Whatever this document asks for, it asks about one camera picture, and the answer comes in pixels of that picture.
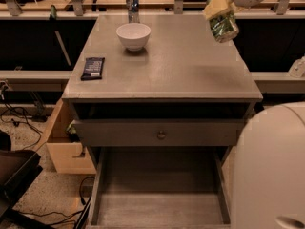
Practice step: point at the black equipment at left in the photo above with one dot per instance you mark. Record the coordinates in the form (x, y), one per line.
(18, 169)

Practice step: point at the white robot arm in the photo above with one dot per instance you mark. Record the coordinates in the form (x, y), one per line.
(269, 167)

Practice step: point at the lower open grey drawer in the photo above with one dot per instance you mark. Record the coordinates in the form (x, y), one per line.
(159, 188)

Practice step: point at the green handled tool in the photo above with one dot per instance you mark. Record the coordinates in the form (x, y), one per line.
(53, 19)

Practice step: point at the white ceramic bowl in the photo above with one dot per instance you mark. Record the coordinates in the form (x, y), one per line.
(133, 36)

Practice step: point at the green soda can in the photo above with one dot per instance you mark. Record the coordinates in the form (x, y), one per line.
(224, 27)

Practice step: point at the metal rail frame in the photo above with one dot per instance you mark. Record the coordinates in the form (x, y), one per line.
(127, 4)

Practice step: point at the upper grey drawer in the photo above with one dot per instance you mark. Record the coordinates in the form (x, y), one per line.
(143, 133)

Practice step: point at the dark blue snack packet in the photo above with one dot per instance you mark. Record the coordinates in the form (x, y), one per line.
(93, 68)

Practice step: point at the grey wooden cabinet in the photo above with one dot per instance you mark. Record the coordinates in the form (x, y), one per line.
(181, 74)

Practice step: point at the round metal drawer knob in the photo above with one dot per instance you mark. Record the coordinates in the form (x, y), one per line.
(161, 135)

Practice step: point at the tall silver can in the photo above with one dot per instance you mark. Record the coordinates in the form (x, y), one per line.
(133, 10)

